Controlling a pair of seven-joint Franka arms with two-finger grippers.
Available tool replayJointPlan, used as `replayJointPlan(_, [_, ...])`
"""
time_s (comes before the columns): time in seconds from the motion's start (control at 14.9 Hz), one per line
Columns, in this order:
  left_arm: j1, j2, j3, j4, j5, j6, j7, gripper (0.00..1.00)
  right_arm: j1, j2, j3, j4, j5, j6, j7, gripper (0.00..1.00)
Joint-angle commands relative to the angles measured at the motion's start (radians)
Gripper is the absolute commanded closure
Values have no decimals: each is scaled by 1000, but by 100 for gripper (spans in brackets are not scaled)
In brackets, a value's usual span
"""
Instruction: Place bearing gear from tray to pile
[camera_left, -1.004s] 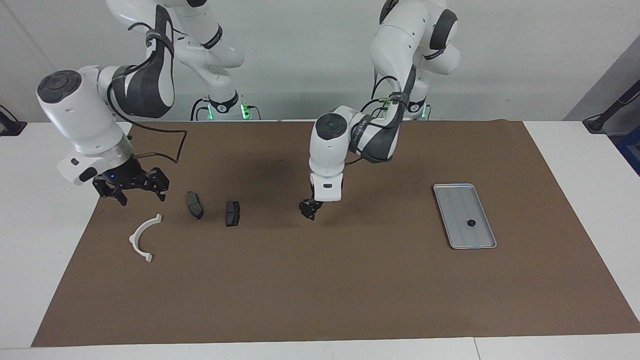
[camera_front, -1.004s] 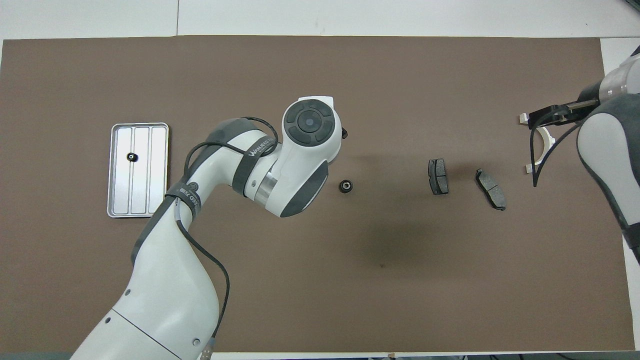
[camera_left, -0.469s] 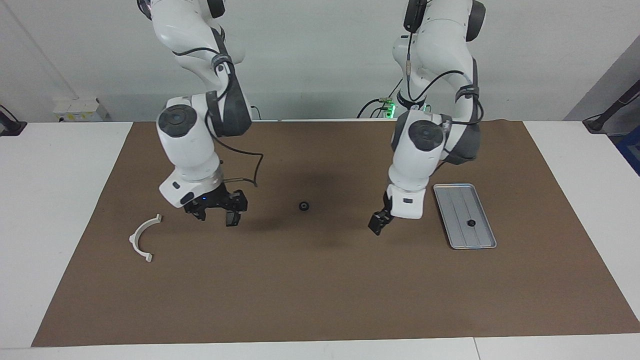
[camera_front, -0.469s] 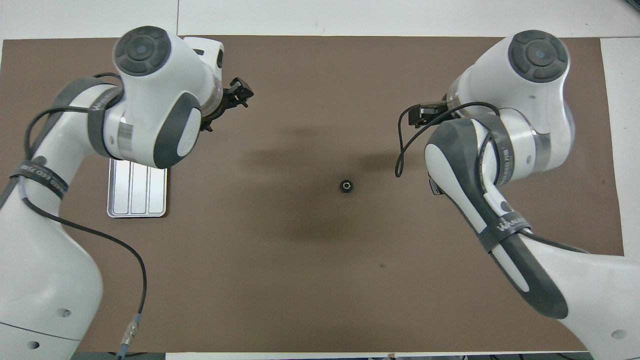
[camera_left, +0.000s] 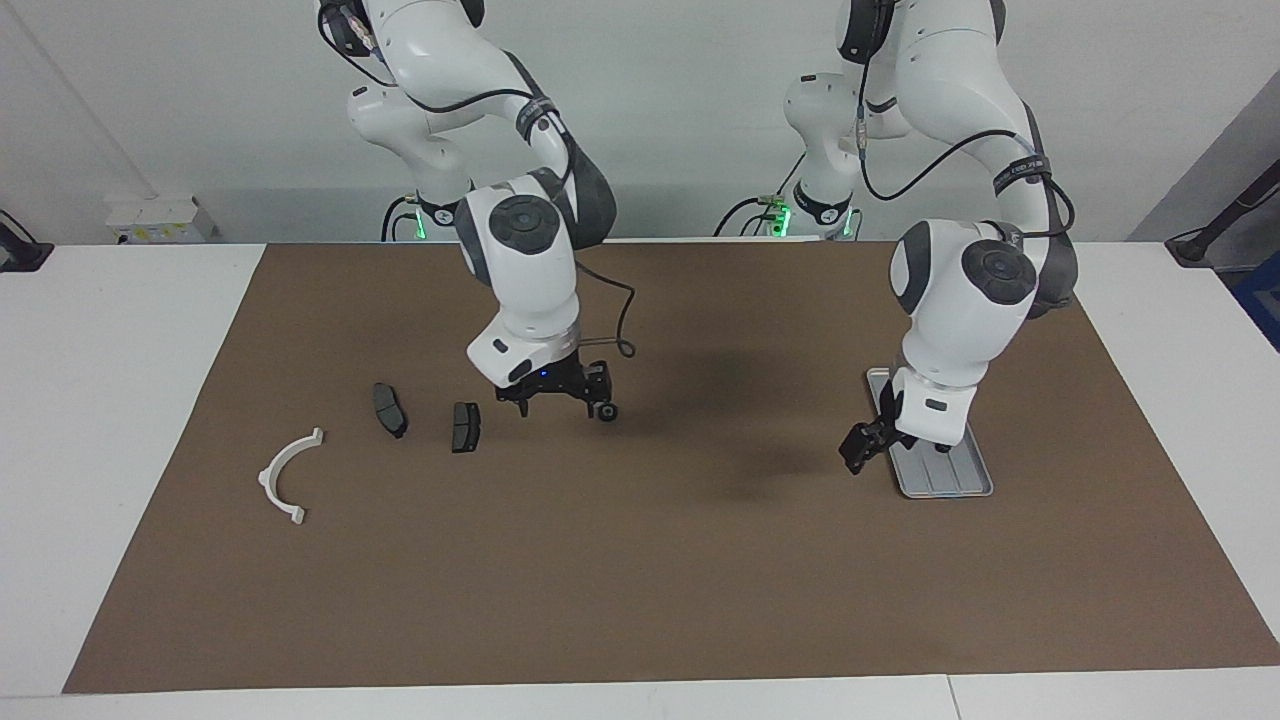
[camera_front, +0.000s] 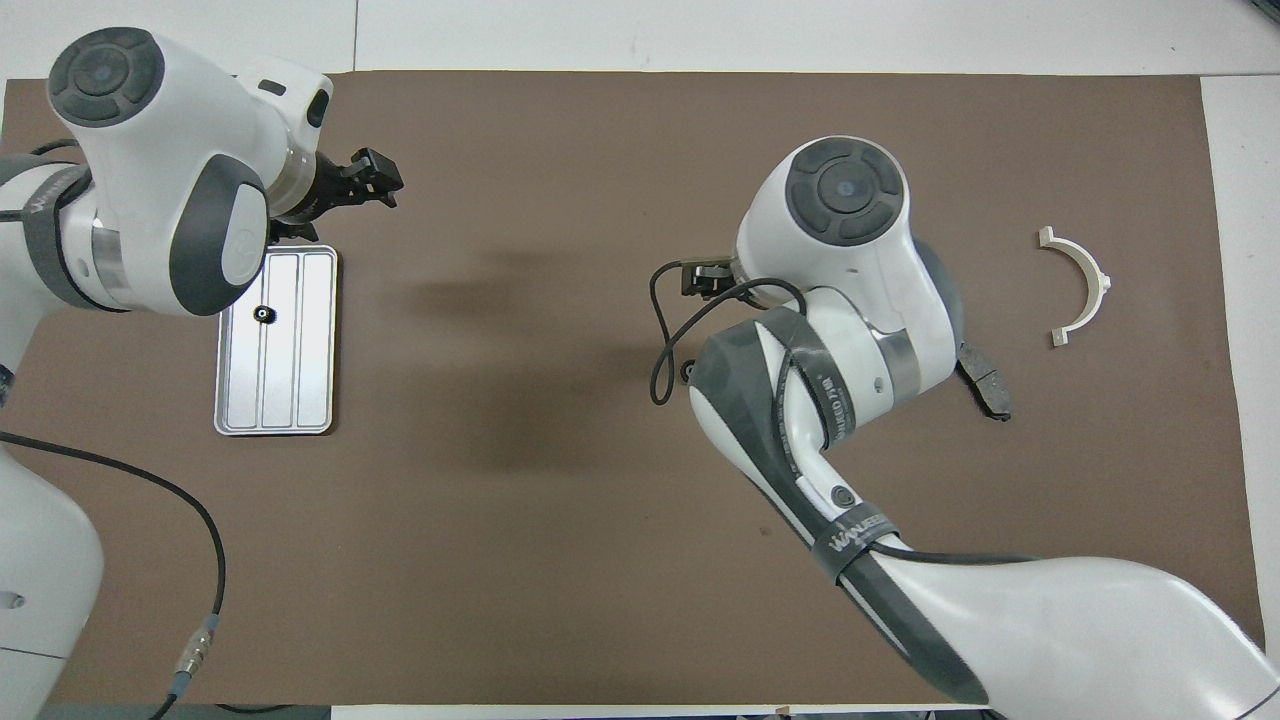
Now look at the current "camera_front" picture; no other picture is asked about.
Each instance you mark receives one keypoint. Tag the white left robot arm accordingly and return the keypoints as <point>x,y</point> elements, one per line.
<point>150,150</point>

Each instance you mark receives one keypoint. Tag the white semicircular bracket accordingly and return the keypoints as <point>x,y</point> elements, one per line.
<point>1088,280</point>

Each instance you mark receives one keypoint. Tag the curved dark brake pad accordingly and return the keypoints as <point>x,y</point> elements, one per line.
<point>992,392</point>

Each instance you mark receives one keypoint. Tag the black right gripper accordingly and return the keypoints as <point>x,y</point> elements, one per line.
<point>722,278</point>

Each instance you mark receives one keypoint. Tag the brown table mat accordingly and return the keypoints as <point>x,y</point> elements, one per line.
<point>500,550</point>

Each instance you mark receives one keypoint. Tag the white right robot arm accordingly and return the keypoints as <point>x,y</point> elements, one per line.
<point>850,190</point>

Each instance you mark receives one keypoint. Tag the silver metal tray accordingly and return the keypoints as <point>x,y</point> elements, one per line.
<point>290,390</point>

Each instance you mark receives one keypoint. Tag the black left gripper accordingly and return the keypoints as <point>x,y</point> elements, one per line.
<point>325,190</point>

